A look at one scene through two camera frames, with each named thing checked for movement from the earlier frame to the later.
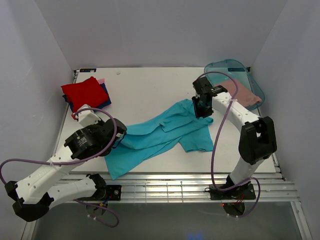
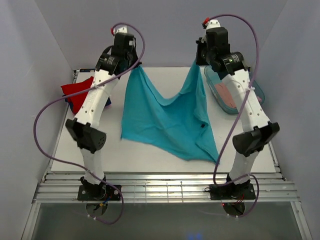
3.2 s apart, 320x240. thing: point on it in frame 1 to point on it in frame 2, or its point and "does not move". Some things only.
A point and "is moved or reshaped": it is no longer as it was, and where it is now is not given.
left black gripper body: x=119 y=135 to x=133 y=59
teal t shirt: x=180 y=121 is moved or reshaped
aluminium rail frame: x=270 y=187 does not move
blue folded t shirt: x=106 y=103 does not move
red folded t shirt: x=90 y=92 does not move
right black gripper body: x=203 y=108 to x=200 y=56
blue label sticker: x=88 y=70 does not move
